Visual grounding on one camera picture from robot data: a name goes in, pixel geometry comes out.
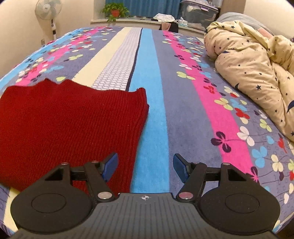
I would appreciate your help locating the colourful striped floral bedspread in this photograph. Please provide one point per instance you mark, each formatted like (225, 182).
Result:
(192, 111)

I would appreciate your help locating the clear plastic storage box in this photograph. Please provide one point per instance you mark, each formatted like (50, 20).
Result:
(197, 14)

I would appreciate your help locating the beige star-patterned duvet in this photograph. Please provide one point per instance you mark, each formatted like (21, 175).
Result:
(258, 66)

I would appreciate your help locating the white standing fan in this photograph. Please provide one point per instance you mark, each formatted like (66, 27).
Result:
(49, 10)

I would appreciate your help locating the white clothes pile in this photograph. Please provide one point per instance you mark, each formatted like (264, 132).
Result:
(160, 17)

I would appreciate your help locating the red knitted sweater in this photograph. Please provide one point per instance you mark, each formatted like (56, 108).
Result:
(48, 123)

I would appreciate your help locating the blue curtain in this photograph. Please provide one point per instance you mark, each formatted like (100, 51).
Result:
(150, 8)

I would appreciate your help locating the grey pillow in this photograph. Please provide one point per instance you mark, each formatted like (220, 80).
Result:
(232, 16)

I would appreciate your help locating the potted green plant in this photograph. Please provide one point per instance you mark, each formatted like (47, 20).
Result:
(113, 11)

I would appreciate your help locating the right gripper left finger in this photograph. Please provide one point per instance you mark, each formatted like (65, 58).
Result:
(108, 166)

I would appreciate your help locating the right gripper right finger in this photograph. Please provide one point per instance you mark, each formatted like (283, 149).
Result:
(182, 167)

